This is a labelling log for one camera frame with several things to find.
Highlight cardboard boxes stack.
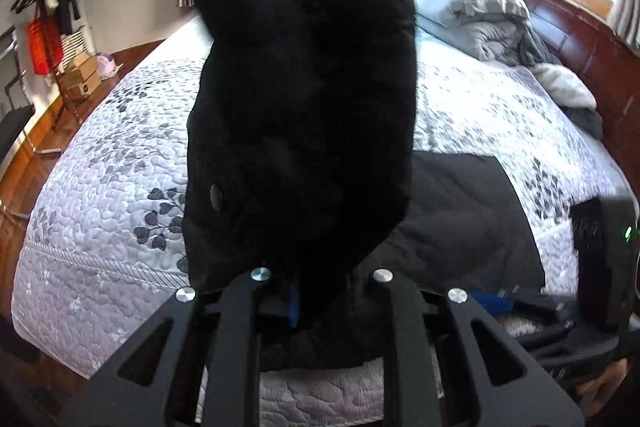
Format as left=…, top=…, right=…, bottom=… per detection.
left=61, top=52, right=102, bottom=102

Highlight wooden headboard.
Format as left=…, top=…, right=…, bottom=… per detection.
left=524, top=0, right=640, bottom=192

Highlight white cloth by headboard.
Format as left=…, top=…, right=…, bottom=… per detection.
left=529, top=63, right=597, bottom=110

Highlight grey folded duvet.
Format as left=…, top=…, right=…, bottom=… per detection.
left=414, top=0, right=560, bottom=67

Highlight black pants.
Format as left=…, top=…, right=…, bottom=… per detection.
left=182, top=0, right=416, bottom=369

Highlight pink small object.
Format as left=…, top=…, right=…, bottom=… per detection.
left=96, top=53, right=122, bottom=80

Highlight dark grey folded garment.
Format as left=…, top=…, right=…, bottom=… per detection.
left=358, top=150, right=544, bottom=294

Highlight black metal frame chair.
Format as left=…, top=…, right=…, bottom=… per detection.
left=1, top=26, right=63, bottom=160

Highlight white grey leaf quilt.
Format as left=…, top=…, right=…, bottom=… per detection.
left=10, top=13, right=633, bottom=427

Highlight wooden coat rack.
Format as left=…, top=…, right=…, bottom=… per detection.
left=8, top=0, right=84, bottom=128

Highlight red hanging bag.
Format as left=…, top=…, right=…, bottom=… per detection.
left=26, top=16, right=63, bottom=76

